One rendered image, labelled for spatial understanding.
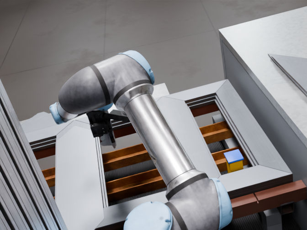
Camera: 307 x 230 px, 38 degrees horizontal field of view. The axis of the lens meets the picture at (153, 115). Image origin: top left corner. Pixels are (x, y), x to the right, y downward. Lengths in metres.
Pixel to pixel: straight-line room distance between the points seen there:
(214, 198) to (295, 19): 1.43
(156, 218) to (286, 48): 1.24
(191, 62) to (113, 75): 3.15
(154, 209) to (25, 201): 0.43
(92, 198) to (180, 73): 2.57
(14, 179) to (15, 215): 0.05
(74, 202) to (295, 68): 1.01
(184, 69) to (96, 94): 3.07
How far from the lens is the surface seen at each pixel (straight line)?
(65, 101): 1.23
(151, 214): 1.05
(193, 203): 1.07
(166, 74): 4.19
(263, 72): 1.91
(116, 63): 1.20
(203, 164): 1.76
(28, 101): 4.43
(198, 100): 2.16
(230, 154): 1.75
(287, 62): 1.92
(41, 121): 2.46
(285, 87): 1.80
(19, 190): 0.67
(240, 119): 1.97
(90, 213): 1.70
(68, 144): 2.07
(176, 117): 2.04
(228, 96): 2.12
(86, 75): 1.18
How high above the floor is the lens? 2.02
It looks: 33 degrees down
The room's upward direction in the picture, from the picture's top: 14 degrees counter-clockwise
